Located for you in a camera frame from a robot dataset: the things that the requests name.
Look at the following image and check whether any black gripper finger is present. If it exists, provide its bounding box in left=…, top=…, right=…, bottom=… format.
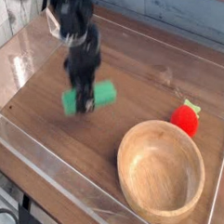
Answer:
left=75, top=84, right=95, bottom=113

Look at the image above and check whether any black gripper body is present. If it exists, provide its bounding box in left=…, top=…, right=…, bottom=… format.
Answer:
left=64, top=27, right=101, bottom=88

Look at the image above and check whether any green rectangular block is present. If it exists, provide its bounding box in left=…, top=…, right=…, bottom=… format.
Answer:
left=61, top=81, right=117, bottom=115

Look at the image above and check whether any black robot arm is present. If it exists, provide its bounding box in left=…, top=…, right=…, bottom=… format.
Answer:
left=48, top=0, right=101, bottom=113

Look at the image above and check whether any brown wooden bowl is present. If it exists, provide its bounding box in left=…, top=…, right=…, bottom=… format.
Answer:
left=117, top=120, right=205, bottom=224

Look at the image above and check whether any red plush strawberry toy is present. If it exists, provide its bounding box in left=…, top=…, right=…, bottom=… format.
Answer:
left=170, top=99, right=201, bottom=138

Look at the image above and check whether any black metal clamp stand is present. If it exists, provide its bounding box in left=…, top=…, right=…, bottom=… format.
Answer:
left=0, top=194, right=51, bottom=224

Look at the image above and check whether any clear acrylic corner bracket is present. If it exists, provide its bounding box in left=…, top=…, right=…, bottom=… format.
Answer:
left=46, top=8, right=60, bottom=39

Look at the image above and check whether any clear acrylic front wall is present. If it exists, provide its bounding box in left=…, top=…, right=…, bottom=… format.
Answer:
left=0, top=115, right=149, bottom=224

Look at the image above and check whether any black cable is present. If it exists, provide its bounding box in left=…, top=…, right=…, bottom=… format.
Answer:
left=0, top=206, right=21, bottom=224

